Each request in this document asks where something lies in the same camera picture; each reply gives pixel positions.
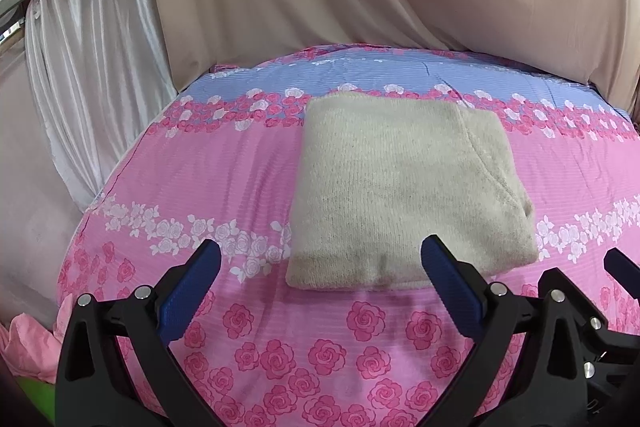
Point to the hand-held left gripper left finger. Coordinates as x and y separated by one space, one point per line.
190 287

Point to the green plastic object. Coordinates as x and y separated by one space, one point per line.
37 404

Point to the pink rose print bedsheet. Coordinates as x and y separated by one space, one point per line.
225 167

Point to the cream knit sweater black hearts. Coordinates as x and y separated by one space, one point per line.
400 187

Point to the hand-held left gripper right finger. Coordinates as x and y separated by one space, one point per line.
450 287

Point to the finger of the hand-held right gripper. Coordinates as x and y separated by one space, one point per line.
622 267
607 342

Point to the pink cloth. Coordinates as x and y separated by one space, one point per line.
30 347

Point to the white satin curtain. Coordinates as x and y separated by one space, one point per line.
90 72

